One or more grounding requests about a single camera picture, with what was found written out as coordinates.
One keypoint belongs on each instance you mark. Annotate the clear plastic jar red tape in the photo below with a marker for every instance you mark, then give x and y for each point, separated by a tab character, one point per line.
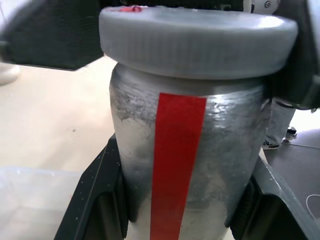
225	160

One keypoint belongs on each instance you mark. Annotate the person's grey trouser leg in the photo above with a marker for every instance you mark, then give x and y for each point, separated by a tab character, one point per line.
281	120

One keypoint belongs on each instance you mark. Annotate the clear plastic box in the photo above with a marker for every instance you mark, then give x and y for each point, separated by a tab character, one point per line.
32	200

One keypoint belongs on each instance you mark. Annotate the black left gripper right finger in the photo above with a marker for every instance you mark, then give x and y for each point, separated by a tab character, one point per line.
272	207

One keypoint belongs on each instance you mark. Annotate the black and white shoe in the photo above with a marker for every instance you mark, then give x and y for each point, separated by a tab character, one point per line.
271	145
292	132

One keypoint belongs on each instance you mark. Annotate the grey ribbed jar lid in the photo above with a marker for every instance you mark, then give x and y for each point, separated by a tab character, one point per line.
195	42

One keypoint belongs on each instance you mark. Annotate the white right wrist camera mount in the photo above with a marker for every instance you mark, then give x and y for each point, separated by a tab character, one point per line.
262	5

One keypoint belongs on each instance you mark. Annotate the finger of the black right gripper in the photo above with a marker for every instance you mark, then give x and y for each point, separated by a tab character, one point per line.
55	32
307	62

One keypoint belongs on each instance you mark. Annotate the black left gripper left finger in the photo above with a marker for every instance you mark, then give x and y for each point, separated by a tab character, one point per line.
100	190

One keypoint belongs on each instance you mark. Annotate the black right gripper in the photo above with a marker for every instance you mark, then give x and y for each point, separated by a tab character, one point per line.
225	2

